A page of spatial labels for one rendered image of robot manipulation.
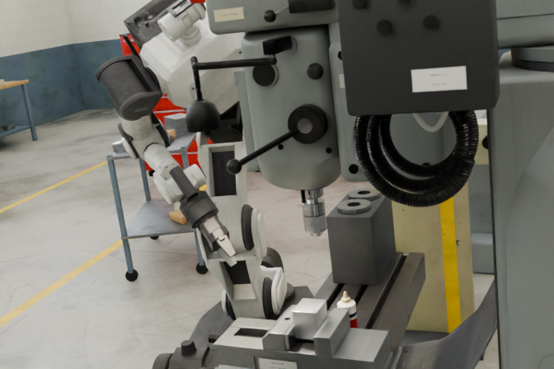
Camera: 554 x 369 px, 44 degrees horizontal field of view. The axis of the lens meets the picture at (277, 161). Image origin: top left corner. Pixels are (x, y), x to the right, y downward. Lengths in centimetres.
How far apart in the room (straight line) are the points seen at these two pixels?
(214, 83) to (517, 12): 98
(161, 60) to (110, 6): 1059
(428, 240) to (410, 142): 208
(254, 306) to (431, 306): 128
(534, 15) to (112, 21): 1151
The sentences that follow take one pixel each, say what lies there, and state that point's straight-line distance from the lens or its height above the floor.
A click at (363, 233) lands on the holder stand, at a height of 108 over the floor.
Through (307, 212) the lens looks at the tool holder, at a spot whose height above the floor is 125.
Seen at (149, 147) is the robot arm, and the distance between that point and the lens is 210.
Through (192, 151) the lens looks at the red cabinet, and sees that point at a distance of 688.
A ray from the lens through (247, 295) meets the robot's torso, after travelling 232.
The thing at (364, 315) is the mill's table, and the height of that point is 93.
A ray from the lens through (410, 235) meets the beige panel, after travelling 329.
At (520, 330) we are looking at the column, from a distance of 125.
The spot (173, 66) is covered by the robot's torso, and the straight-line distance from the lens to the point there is 186.
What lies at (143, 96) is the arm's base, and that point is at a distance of 185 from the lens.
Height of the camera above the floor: 170
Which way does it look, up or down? 14 degrees down
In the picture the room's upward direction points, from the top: 7 degrees counter-clockwise
